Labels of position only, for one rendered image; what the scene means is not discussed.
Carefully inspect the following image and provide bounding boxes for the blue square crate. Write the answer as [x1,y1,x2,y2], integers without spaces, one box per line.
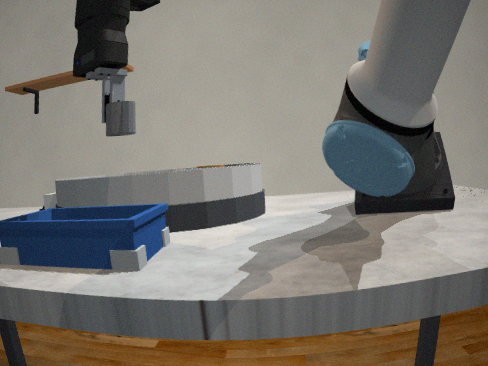
[0,203,170,271]

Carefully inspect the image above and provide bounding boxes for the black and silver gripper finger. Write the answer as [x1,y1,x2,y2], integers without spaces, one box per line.
[86,71,110,123]
[94,67,127,103]

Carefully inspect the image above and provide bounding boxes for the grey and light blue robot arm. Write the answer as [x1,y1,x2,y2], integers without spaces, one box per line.
[322,0,471,197]

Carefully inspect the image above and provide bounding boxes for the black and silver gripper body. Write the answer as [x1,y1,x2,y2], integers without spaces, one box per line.
[73,0,160,78]

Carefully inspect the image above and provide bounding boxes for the grey round turntable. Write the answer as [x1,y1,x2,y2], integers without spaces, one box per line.
[39,163,265,233]

